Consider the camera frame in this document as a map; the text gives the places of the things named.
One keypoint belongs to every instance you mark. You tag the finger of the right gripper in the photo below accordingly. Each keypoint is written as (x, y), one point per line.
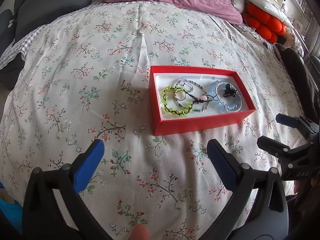
(307, 128)
(271, 146)

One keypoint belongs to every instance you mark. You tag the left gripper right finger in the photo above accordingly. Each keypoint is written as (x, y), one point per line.
(268, 218)

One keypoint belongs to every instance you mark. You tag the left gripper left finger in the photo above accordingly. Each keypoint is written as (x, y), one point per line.
(42, 218)

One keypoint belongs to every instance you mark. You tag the black flower hair clip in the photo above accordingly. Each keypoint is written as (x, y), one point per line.
(229, 91)

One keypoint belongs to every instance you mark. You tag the red jewelry box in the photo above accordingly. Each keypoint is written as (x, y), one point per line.
(204, 106)

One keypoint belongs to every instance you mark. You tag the person's right hand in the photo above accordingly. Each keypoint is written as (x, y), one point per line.
(307, 197)

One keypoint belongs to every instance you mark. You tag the person's left hand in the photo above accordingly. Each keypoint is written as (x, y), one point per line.
(139, 232)

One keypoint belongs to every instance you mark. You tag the blue plastic stool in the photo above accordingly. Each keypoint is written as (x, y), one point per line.
(11, 209)

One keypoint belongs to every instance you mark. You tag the dark brown blanket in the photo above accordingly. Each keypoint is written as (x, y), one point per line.
(302, 80)

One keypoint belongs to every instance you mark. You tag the orange knot cushion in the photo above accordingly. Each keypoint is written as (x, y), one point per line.
(267, 26)

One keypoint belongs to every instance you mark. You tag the white bookshelf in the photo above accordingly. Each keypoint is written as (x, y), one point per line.
(299, 13)

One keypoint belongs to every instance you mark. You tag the floral bed sheet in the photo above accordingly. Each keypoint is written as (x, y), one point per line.
(86, 77)

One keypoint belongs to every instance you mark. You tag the white patterned cushion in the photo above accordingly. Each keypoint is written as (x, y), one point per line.
(266, 6)

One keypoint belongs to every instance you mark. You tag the dark grey pillow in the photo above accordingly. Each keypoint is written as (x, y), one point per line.
(28, 15)

